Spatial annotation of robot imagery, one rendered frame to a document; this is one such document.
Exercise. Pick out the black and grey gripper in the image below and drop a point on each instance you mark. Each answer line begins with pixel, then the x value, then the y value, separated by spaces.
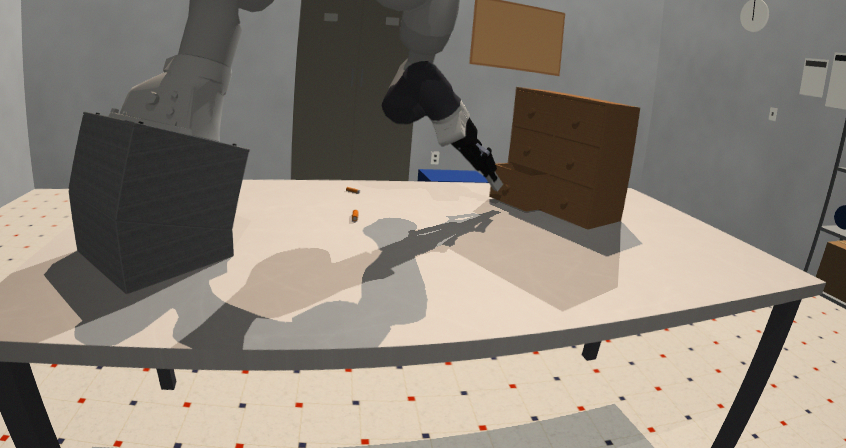
pixel 473 147

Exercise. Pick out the dark brown chest of drawers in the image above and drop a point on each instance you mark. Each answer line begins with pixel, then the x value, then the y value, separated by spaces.
pixel 614 161

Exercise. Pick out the brown wooden drawer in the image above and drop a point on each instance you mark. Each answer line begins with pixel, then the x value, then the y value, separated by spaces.
pixel 589 116
pixel 575 202
pixel 541 107
pixel 540 146
pixel 574 160
pixel 525 191

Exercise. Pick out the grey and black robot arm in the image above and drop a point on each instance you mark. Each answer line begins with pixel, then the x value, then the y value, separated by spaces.
pixel 192 88

